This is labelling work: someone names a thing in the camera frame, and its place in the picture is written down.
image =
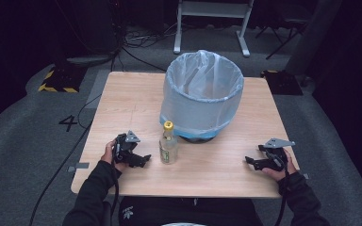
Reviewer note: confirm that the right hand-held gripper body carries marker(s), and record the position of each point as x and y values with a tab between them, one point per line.
276	150

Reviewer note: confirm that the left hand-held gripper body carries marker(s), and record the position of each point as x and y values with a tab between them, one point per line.
124	147

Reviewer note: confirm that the clear glass bottle yellow cap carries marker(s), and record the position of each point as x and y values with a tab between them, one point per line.
168	145

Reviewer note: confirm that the trash bin with plastic liner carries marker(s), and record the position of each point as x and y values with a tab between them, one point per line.
201	94

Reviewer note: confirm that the person's left hand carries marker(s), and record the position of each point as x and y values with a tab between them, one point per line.
109	155

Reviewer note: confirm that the person's right hand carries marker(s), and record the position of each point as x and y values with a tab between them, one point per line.
284	171

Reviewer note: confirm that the grey tape strip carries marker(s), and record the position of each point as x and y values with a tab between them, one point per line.
79	166

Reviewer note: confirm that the black floor plate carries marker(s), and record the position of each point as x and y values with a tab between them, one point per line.
281	82

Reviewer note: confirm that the person's black clothing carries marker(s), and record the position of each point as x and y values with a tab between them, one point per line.
188	212

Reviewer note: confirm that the black tripod stand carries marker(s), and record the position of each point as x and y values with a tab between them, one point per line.
281	31

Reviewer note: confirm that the white metal stand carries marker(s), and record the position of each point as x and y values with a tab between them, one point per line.
212	22

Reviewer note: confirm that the black yellow striped base plate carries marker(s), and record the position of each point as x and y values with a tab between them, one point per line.
62	80

